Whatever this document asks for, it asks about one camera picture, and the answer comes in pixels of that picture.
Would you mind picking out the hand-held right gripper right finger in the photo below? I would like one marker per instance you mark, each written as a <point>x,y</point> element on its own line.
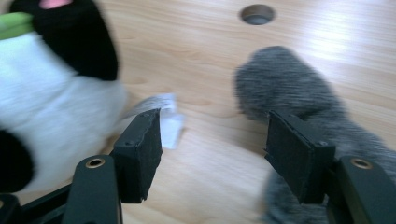
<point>295,155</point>

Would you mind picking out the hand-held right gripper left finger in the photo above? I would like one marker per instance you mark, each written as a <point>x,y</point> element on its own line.
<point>138,155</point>

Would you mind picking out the grey fluffy cloth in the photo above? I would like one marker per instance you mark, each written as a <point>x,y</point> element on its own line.
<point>289,84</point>

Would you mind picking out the panda plush toy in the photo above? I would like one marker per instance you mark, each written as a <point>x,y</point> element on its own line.
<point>46,102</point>

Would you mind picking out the dark round table grommet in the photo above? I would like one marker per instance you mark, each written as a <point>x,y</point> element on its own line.
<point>257,14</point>

